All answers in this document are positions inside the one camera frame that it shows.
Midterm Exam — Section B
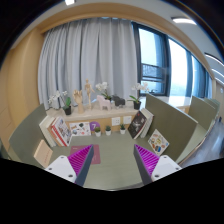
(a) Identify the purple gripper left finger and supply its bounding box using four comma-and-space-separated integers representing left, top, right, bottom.
44, 144, 95, 187

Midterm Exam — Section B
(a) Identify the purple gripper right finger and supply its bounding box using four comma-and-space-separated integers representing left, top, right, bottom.
133, 143, 183, 186

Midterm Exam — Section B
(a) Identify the maroon mouse pad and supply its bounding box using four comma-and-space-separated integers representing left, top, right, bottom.
70, 145, 101, 165

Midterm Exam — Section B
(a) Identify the illustrated card on shelf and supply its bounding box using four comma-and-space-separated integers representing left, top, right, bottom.
70, 122, 91, 136

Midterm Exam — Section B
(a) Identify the red white book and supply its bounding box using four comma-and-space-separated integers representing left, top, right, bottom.
51, 117, 72, 147

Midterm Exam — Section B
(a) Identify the black book right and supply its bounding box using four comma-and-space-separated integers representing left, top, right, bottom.
128, 111, 147, 139

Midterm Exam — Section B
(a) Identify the small plant pot left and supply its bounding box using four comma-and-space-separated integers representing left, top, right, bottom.
94, 127, 101, 137

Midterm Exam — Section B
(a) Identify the small plant pot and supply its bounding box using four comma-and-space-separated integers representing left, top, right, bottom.
94, 127, 101, 137
120, 123, 126, 134
105, 125, 111, 136

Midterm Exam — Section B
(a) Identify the tan book lying left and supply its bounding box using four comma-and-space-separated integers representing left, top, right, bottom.
34, 140, 53, 168

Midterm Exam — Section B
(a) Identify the purple number seven sign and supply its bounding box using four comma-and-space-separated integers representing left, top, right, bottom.
90, 121, 100, 131

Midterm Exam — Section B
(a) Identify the small plant pot right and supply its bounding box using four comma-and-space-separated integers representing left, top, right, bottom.
120, 123, 126, 134

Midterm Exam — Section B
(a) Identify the small plant pot middle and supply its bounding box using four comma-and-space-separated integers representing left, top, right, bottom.
105, 125, 111, 136

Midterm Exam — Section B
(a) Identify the green desk divider right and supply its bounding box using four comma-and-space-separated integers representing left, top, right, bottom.
145, 94, 198, 161

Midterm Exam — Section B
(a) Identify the green desk divider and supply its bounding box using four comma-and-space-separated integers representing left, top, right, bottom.
145, 94, 198, 161
8, 103, 49, 167

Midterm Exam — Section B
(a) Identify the white book right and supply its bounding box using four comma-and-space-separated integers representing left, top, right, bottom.
140, 108, 154, 138

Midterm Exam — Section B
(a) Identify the white book left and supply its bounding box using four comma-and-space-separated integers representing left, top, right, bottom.
39, 115, 56, 147

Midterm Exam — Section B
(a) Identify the green desk divider left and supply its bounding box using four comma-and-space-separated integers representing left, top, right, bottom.
8, 103, 49, 167

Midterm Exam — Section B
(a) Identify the pink horse figurine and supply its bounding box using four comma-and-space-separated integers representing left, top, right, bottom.
97, 95, 111, 110

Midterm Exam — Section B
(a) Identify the dark horse figurine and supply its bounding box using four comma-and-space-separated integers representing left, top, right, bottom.
112, 95, 125, 107

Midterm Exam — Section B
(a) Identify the white orchid left pot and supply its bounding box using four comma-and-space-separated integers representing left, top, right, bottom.
48, 90, 71, 115

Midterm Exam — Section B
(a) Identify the white orchid pot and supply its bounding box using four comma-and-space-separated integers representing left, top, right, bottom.
130, 82, 149, 110
48, 90, 71, 115

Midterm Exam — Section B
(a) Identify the wooden hand model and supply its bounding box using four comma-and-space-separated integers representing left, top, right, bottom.
73, 90, 84, 114

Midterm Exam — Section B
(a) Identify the white orchid right pot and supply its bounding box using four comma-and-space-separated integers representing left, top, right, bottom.
130, 82, 149, 110

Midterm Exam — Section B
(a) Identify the wooden mannequin figure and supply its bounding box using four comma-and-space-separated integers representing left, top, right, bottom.
85, 79, 95, 109

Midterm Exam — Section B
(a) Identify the white orchid middle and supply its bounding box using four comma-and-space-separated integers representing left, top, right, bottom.
96, 82, 112, 100

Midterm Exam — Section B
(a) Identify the grey curtain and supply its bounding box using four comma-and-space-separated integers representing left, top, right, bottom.
38, 18, 137, 109

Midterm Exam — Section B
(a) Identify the white wall socket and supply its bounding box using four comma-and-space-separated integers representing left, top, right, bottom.
111, 116, 132, 126

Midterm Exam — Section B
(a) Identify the window frame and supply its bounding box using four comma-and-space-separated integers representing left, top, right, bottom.
132, 22, 169, 96

